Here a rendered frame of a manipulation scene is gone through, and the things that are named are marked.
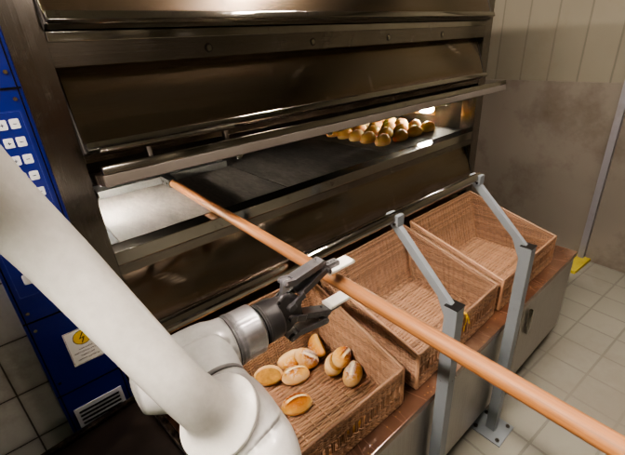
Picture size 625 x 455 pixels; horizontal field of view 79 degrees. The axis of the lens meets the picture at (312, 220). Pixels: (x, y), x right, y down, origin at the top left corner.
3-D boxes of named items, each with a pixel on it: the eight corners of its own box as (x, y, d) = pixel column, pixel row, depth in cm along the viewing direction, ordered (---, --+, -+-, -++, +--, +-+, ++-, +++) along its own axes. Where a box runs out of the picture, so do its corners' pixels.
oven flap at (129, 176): (107, 187, 80) (91, 184, 95) (506, 89, 182) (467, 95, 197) (103, 176, 79) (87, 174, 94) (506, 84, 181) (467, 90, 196)
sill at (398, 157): (112, 258, 105) (108, 246, 103) (460, 137, 207) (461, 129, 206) (118, 266, 101) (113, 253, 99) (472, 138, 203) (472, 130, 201)
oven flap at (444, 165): (141, 331, 110) (116, 267, 106) (467, 178, 212) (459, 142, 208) (145, 334, 106) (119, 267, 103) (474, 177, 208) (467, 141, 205)
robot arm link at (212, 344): (217, 344, 70) (255, 394, 61) (128, 392, 61) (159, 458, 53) (210, 301, 64) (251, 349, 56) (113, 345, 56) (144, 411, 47)
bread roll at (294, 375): (306, 368, 136) (305, 356, 134) (312, 381, 130) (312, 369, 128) (279, 376, 134) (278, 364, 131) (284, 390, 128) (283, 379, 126)
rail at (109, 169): (103, 176, 79) (101, 176, 81) (506, 84, 181) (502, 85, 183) (100, 167, 78) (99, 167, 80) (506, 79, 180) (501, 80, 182)
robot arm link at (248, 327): (220, 348, 69) (248, 332, 72) (246, 377, 62) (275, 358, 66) (212, 307, 65) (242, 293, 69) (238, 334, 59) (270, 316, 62)
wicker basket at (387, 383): (179, 408, 126) (161, 343, 114) (311, 328, 157) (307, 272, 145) (258, 539, 91) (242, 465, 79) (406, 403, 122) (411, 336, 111)
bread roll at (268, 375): (284, 383, 128) (284, 380, 134) (281, 363, 130) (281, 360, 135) (254, 389, 128) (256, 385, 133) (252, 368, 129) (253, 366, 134)
